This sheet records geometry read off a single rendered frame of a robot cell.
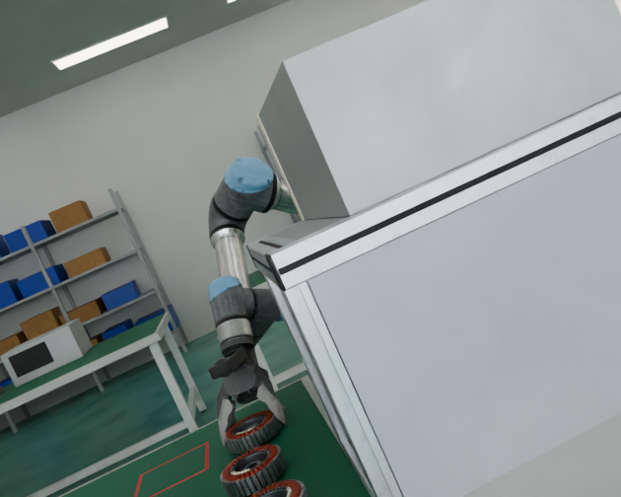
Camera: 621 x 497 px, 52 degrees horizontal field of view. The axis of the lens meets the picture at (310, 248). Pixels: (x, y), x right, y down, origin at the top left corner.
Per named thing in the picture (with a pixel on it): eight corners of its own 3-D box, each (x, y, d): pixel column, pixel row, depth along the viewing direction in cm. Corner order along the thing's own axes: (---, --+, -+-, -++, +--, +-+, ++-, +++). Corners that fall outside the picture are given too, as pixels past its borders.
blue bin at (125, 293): (112, 307, 749) (105, 292, 747) (141, 294, 755) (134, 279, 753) (107, 311, 708) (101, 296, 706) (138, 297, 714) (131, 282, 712)
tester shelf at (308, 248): (255, 267, 117) (245, 245, 117) (570, 123, 126) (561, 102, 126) (283, 292, 74) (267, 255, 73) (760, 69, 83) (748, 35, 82)
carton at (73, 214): (65, 233, 738) (55, 214, 736) (95, 221, 744) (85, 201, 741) (57, 233, 699) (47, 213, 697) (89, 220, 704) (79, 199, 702)
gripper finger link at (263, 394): (303, 415, 130) (272, 388, 135) (292, 411, 125) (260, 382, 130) (293, 428, 130) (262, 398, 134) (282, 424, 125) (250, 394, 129)
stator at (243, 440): (239, 436, 134) (231, 420, 133) (286, 418, 131) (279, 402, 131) (224, 461, 123) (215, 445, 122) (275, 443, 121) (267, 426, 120)
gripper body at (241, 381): (275, 395, 136) (262, 343, 141) (258, 389, 128) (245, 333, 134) (242, 407, 137) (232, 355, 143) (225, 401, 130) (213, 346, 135)
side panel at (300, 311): (344, 453, 104) (263, 274, 101) (361, 444, 105) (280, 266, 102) (392, 533, 77) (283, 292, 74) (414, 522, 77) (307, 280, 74)
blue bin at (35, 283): (35, 294, 736) (28, 278, 734) (69, 279, 741) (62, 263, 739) (24, 299, 695) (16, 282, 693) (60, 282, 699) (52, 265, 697)
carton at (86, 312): (73, 324, 744) (67, 312, 742) (106, 309, 749) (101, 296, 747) (65, 330, 704) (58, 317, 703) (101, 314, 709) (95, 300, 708)
